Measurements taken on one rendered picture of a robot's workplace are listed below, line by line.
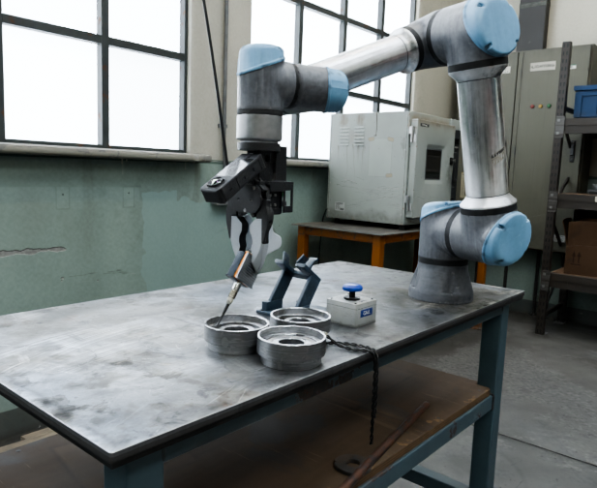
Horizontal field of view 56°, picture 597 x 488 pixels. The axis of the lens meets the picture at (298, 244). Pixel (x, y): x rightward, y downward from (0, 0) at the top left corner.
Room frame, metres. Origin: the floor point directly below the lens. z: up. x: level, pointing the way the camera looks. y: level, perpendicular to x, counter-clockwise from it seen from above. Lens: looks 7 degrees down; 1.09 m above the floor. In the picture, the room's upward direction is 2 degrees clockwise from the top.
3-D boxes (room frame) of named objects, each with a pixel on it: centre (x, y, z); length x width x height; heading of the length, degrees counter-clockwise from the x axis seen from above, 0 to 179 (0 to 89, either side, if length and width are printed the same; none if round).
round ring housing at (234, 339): (0.90, 0.09, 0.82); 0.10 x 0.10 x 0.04
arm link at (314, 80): (1.01, -0.01, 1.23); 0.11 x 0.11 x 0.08; 29
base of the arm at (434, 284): (1.34, -0.35, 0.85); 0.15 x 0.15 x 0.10
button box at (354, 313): (1.08, -0.11, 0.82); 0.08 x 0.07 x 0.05; 140
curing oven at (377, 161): (3.49, -0.59, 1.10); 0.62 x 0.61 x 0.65; 140
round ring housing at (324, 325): (0.96, -0.01, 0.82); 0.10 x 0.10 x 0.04
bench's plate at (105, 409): (1.19, 0.02, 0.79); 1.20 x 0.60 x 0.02; 140
